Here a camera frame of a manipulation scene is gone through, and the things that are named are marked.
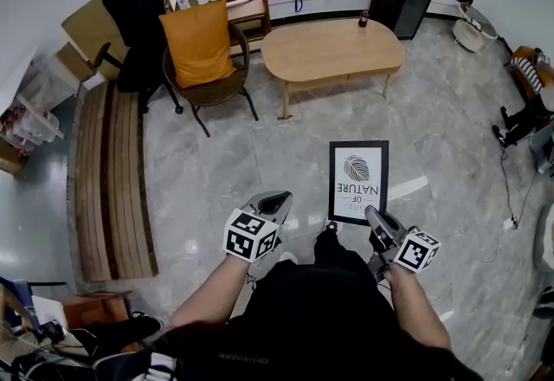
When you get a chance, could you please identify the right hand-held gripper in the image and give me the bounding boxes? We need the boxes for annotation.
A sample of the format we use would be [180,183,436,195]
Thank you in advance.
[366,210,442,284]

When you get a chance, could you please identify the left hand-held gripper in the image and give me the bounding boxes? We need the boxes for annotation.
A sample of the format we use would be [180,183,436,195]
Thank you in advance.
[222,190,293,268]

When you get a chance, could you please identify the black framed nature picture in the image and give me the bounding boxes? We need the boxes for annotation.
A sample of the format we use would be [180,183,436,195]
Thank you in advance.
[327,139,390,227]

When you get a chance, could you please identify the person's left forearm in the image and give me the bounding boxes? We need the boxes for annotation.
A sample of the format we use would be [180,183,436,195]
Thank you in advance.
[169,255,253,331]

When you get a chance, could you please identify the person's right forearm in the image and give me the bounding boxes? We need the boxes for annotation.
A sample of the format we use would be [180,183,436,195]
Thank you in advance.
[383,265,454,350]

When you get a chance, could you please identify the wooden coffee table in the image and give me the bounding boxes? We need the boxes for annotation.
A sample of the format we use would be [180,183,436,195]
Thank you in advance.
[260,18,407,120]

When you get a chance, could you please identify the person's black trousers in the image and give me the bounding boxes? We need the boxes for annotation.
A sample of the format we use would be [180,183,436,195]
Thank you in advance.
[312,229,370,268]

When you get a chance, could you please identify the person's black shirt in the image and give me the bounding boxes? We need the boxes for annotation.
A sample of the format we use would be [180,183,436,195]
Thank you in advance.
[146,260,481,381]

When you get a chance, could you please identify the brown wicker chair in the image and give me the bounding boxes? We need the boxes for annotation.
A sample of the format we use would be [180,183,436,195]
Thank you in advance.
[162,22,260,139]

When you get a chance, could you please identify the orange cushion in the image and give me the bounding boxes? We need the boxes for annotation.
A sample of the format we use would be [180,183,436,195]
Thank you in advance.
[158,0,237,90]

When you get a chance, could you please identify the black shoe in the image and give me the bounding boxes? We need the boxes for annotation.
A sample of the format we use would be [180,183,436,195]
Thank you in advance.
[97,310,165,345]

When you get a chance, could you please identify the wooden shelf rack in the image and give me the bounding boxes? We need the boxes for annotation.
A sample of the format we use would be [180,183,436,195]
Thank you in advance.
[168,0,272,55]

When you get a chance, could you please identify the white round appliance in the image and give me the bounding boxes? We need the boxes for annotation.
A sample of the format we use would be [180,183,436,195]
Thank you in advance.
[451,2,499,54]

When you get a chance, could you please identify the brown wooden box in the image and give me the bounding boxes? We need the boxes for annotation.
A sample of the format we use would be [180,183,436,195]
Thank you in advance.
[57,289,134,329]

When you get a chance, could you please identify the black office chair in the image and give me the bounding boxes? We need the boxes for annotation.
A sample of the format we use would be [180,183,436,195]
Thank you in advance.
[93,0,184,114]

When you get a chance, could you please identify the clear plastic storage box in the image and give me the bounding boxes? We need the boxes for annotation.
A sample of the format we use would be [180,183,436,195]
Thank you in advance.
[0,95,66,152]

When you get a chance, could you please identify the cardboard box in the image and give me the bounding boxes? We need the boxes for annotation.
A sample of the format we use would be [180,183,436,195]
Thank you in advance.
[57,0,131,82]

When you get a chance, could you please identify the black floor cable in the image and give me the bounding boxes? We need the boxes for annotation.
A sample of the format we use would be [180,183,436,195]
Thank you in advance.
[499,144,540,229]

